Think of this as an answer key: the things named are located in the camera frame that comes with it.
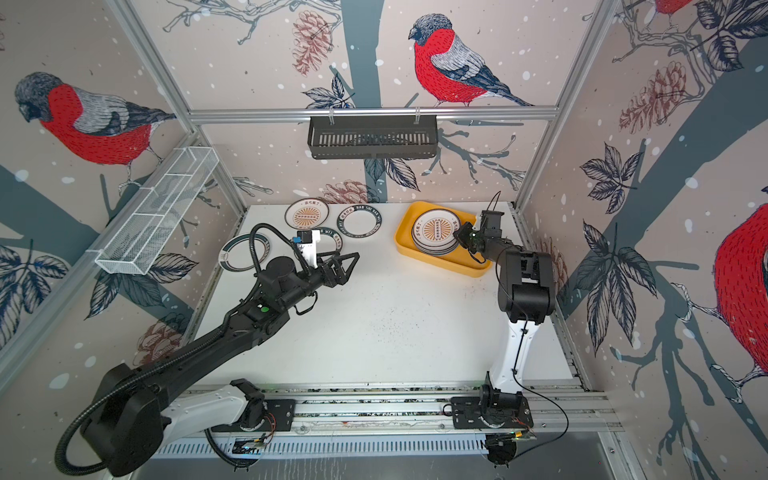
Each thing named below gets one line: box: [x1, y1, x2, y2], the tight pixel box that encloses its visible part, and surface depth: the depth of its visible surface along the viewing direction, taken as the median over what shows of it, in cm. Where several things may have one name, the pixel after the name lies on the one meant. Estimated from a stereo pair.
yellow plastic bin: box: [394, 201, 492, 276], surface depth 105 cm
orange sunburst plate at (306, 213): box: [284, 198, 330, 230], surface depth 123 cm
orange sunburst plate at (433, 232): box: [412, 209, 461, 256], surface depth 109 cm
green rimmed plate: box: [218, 233, 270, 272], surface depth 109 cm
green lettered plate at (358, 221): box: [337, 205, 383, 238], surface depth 119 cm
